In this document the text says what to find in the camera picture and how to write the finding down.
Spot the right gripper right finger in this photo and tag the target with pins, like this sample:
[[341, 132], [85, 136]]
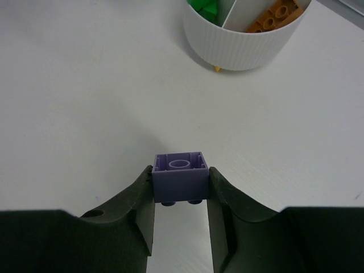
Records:
[[247, 236]]

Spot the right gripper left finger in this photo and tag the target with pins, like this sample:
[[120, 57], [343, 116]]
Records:
[[116, 236]]

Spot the lavender lego brick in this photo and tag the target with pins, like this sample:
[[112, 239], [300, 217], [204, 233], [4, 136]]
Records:
[[180, 177]]

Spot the orange brown lego piece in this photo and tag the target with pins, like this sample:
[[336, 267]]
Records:
[[280, 14]]

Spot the green lego brick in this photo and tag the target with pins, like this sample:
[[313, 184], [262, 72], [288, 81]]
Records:
[[208, 9]]

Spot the white divided round container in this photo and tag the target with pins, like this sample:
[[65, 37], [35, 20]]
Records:
[[227, 45]]

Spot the aluminium frame rail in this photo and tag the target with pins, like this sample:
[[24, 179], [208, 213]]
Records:
[[352, 11]]

